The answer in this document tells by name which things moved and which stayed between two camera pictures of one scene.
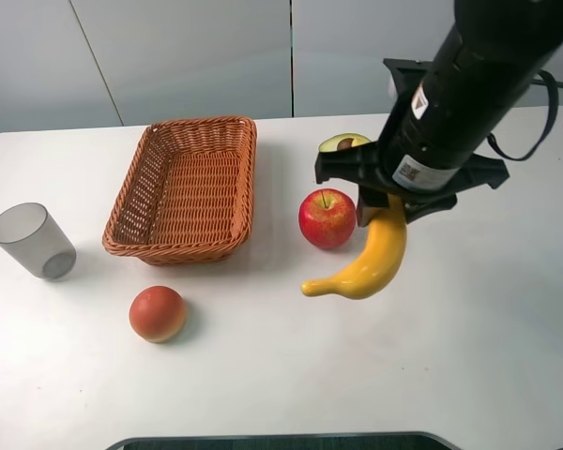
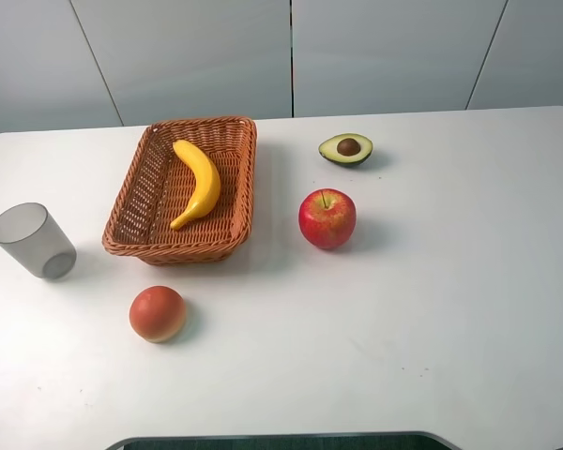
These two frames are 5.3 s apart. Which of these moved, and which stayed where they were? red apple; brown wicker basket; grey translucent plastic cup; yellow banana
Moved: yellow banana
Stayed: grey translucent plastic cup; brown wicker basket; red apple
